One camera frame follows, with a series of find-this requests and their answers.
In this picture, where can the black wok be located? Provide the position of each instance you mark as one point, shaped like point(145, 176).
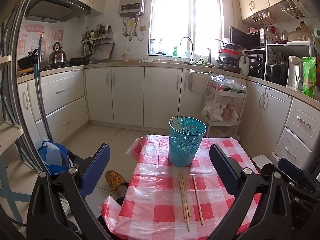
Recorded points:
point(29, 60)

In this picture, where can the white storage trolley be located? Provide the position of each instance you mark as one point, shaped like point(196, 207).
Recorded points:
point(220, 88)

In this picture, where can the red white checkered tablecloth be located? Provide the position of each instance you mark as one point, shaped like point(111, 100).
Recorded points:
point(164, 201)

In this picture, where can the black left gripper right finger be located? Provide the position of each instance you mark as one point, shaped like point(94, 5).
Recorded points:
point(228, 170)

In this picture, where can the white electric kettle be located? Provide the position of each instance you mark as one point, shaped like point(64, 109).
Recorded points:
point(295, 74)

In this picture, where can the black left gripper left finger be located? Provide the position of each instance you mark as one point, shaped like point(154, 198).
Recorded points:
point(92, 168)

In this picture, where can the teal perforated plastic basket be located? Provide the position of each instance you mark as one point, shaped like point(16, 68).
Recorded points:
point(183, 146)

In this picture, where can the chrome sink faucet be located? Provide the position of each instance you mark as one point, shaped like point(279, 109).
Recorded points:
point(190, 48)

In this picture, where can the black microwave oven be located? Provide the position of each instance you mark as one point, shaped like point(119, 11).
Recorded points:
point(254, 40)

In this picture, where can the green snack bag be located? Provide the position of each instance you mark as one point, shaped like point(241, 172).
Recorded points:
point(309, 76)

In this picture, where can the yellow patterned slipper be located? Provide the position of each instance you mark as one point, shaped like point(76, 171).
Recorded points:
point(115, 180)

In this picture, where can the cream kitchen base cabinets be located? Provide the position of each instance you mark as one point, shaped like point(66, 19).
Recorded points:
point(275, 123)

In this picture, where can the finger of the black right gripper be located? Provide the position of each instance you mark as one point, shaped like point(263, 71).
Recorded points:
point(295, 173)

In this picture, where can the grey water heater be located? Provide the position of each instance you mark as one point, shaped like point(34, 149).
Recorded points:
point(131, 8)

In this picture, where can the black range hood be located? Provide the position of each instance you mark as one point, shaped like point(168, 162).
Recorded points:
point(52, 11)

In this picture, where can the steel kettle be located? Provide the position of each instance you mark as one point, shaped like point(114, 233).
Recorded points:
point(58, 57)

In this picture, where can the bamboo chopstick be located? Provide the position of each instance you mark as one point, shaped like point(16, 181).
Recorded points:
point(183, 204)
point(179, 123)
point(185, 196)
point(197, 199)
point(185, 124)
point(174, 123)

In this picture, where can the blue white plastic bag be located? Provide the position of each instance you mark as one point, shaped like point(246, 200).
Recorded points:
point(55, 157)

